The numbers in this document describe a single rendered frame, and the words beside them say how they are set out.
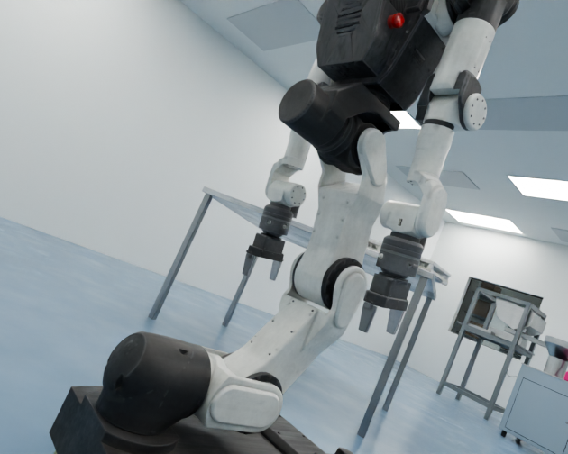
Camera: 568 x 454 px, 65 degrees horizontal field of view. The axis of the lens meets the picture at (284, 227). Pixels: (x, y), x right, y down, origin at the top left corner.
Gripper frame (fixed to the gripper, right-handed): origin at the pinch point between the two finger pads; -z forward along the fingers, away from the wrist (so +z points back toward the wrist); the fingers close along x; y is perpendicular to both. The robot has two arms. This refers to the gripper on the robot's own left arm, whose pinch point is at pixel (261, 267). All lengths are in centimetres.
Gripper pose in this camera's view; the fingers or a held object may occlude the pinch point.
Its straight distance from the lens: 132.0
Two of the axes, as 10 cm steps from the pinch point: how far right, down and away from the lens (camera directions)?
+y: -6.5, -1.9, 7.4
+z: 2.9, -9.6, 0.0
